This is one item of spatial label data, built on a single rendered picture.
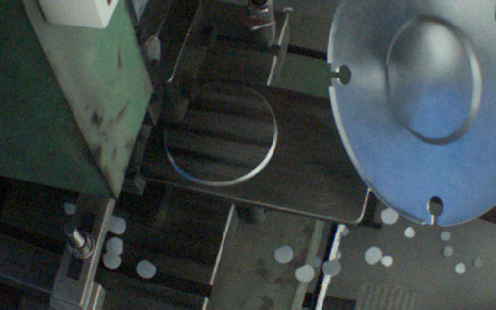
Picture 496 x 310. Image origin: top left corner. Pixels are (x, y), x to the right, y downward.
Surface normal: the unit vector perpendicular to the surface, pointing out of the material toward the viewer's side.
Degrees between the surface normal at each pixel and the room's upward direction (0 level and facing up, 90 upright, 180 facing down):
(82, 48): 90
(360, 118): 53
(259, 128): 0
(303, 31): 0
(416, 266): 0
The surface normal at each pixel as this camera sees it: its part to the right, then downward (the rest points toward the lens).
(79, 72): 0.96, 0.20
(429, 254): -0.07, -0.41
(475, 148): -0.76, 0.10
